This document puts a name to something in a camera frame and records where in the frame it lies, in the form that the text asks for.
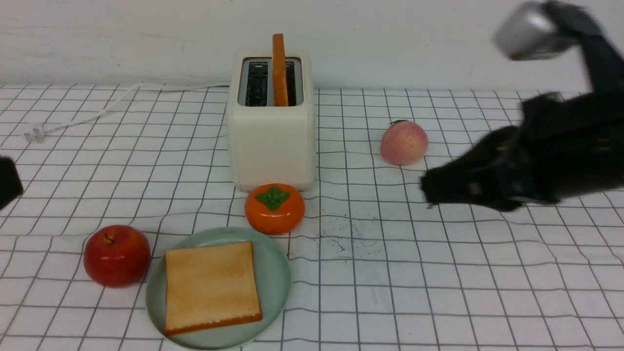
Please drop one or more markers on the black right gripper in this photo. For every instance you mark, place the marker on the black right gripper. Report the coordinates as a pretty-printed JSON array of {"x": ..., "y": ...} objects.
[{"x": 555, "y": 155}]

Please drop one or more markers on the toast slice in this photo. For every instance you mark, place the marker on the toast slice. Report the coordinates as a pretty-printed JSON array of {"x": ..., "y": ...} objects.
[
  {"x": 210, "y": 287},
  {"x": 279, "y": 71}
]

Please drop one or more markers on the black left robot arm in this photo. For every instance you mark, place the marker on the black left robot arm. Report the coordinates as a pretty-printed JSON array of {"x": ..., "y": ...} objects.
[{"x": 10, "y": 183}]

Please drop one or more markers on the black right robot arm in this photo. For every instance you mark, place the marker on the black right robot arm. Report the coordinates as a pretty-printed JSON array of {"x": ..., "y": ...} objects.
[{"x": 608, "y": 107}]

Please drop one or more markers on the cream white toaster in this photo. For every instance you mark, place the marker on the cream white toaster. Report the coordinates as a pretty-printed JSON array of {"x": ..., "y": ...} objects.
[{"x": 269, "y": 144}]

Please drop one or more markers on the pink peach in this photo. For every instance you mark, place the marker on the pink peach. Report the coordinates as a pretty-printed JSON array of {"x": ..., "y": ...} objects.
[{"x": 403, "y": 143}]

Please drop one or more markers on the white grid tablecloth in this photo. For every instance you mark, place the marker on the white grid tablecloth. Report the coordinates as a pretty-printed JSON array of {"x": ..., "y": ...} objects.
[{"x": 374, "y": 269}]

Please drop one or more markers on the orange persimmon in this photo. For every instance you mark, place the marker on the orange persimmon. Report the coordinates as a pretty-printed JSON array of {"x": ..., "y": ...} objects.
[{"x": 274, "y": 209}]

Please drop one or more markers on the red apple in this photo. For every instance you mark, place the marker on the red apple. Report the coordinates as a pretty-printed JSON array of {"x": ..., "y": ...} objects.
[{"x": 117, "y": 256}]

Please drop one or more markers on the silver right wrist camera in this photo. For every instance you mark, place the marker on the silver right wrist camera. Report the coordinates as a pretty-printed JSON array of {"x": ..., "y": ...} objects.
[{"x": 529, "y": 33}]

